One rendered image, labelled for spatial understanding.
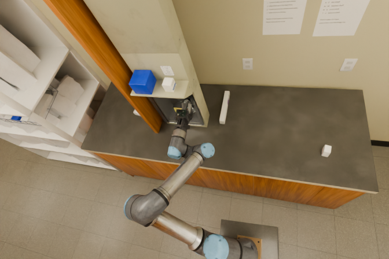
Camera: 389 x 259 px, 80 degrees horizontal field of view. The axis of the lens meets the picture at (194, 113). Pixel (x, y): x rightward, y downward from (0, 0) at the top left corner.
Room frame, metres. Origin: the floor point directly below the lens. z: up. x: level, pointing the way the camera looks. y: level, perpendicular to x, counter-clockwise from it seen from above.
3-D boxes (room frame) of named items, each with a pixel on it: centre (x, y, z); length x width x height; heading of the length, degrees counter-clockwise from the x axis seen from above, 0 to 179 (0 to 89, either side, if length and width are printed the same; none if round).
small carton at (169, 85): (0.82, 0.06, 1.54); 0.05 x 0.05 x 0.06; 55
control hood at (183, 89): (0.86, 0.12, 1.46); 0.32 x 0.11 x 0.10; 58
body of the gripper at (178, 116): (0.71, 0.08, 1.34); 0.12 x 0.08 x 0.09; 148
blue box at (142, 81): (0.90, 0.19, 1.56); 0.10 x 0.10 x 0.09; 58
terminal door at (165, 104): (0.90, 0.10, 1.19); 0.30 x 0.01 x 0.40; 57
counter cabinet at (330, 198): (0.87, -0.09, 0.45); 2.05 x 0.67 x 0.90; 58
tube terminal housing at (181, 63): (1.02, 0.03, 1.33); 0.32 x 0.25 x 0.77; 58
